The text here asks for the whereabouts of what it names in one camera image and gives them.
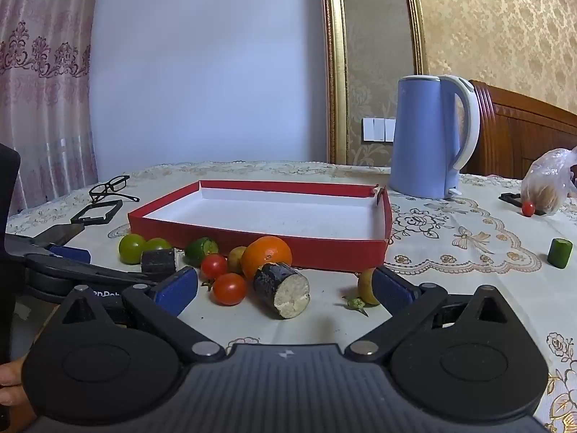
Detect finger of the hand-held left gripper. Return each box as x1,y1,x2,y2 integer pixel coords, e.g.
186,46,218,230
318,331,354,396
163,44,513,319
5,223,92,264
23,253,159,302

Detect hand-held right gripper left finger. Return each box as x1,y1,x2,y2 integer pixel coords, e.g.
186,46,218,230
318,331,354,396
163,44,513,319
43,266,226,364

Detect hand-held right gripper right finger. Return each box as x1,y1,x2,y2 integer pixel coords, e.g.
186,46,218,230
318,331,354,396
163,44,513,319
345,265,524,362

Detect small yellow-brown longan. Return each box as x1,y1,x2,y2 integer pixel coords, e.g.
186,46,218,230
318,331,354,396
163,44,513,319
357,268,382,306
228,246,248,275

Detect small dark eggplant piece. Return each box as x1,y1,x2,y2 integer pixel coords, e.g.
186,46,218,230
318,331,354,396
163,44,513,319
141,247,176,276

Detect green lime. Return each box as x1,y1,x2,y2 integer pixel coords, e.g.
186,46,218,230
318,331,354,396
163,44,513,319
185,237,219,267

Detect large red tomato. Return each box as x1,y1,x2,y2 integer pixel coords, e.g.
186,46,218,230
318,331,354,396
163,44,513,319
212,273,248,306

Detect red cardboard box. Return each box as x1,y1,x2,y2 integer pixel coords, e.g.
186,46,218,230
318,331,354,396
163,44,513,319
127,179,393,274

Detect orange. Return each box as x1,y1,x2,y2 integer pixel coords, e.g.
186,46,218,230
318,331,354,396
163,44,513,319
240,236,294,280

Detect large eggplant piece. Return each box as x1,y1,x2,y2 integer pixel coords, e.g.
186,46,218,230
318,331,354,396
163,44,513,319
252,262,311,319

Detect person's left hand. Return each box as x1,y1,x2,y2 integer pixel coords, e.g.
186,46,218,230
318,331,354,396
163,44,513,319
0,356,39,422

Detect green fruit calyx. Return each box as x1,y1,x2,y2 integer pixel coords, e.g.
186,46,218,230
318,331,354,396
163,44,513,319
343,295,369,317

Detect small red tomato with stem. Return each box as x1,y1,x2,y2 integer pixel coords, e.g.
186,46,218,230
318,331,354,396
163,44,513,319
201,253,229,292

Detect black eyeglasses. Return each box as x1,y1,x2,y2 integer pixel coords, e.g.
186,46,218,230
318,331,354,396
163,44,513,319
88,175,140,204

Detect pink patterned curtain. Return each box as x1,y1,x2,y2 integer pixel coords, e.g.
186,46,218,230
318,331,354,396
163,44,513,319
0,0,101,212

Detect blue electric kettle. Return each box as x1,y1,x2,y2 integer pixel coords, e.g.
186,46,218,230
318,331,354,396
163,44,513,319
388,74,481,200

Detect green cucumber piece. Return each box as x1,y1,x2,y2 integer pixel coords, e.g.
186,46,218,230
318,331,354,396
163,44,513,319
547,237,573,269

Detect clear plastic bag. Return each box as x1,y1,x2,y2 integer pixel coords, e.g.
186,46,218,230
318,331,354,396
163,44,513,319
520,146,577,216

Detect black square plastic frame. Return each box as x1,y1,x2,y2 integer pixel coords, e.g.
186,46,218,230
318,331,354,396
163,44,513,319
71,199,123,226

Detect white wall switch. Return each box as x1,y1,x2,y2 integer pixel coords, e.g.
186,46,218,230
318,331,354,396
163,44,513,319
363,117,397,142

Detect gold wall trim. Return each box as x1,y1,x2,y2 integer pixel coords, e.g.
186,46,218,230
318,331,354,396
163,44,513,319
321,0,349,165
402,0,428,77

